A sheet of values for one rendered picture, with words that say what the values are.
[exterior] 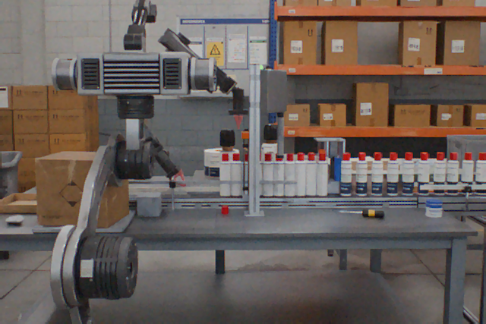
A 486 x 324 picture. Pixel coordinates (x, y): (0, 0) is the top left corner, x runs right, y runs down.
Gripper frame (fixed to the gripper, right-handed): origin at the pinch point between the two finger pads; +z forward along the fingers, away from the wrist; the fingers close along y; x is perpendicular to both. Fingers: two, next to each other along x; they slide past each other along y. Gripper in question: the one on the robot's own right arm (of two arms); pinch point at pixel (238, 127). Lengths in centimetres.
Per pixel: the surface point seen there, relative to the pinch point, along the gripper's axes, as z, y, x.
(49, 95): -4, 182, -290
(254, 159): 10.7, -5.9, 35.3
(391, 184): 25, -72, 24
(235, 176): 20.9, 2.1, 21.4
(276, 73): -27.5, -15.5, 31.8
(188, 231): 35, 22, 64
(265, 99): -16.3, -10.4, 36.7
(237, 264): 122, -4, -136
